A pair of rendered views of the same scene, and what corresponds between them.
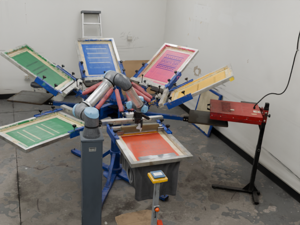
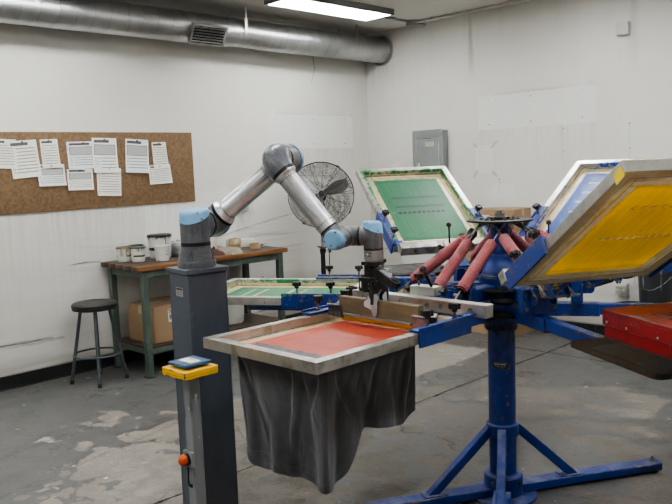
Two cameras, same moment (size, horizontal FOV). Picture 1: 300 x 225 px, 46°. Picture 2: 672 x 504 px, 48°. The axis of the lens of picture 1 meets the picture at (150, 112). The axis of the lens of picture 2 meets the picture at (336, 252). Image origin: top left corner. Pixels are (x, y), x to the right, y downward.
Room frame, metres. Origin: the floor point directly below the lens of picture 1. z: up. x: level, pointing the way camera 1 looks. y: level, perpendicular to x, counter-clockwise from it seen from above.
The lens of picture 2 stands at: (2.05, -2.48, 1.56)
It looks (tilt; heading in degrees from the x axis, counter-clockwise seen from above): 6 degrees down; 68
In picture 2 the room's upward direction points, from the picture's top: 2 degrees counter-clockwise
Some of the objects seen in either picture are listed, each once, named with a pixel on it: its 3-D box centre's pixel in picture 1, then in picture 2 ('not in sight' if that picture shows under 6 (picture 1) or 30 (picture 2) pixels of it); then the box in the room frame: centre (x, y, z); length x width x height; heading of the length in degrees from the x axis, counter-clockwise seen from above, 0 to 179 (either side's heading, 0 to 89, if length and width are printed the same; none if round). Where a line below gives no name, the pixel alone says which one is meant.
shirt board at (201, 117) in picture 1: (171, 116); (584, 334); (3.96, -0.26, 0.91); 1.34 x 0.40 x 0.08; 82
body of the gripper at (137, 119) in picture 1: (138, 117); (373, 276); (3.26, 0.12, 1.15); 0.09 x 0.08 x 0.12; 112
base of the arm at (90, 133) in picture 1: (91, 129); (196, 254); (2.66, 0.47, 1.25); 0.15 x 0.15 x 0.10
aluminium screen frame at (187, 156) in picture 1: (147, 142); (339, 333); (3.07, 0.01, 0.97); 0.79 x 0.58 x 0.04; 22
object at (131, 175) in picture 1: (130, 164); not in sight; (2.95, 0.15, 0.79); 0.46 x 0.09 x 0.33; 22
